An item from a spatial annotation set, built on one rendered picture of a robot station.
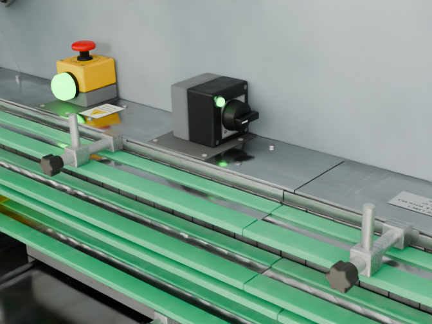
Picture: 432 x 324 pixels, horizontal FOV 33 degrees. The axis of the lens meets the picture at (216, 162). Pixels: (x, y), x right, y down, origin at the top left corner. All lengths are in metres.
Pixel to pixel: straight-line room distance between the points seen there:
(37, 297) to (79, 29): 0.47
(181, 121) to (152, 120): 0.11
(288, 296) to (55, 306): 0.53
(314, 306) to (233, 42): 0.41
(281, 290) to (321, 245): 0.09
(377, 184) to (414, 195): 0.05
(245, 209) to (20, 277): 0.60
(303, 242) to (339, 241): 0.04
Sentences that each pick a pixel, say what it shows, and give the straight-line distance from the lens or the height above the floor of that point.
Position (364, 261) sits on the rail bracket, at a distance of 0.74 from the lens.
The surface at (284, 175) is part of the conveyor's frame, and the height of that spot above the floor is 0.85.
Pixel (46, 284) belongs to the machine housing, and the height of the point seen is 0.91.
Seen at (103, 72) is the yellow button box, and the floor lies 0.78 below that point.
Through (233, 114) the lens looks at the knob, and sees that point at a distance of 1.00.
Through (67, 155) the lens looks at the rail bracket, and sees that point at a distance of 1.02.
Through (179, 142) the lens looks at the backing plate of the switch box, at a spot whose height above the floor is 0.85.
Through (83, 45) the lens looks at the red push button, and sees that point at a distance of 1.22.
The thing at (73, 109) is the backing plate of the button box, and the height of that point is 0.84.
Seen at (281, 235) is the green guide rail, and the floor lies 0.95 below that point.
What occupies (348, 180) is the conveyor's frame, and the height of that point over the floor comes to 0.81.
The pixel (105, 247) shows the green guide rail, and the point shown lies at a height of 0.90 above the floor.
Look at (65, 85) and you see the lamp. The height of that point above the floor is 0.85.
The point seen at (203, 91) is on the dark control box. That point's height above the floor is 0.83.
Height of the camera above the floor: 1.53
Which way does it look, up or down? 43 degrees down
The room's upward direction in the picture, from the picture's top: 116 degrees counter-clockwise
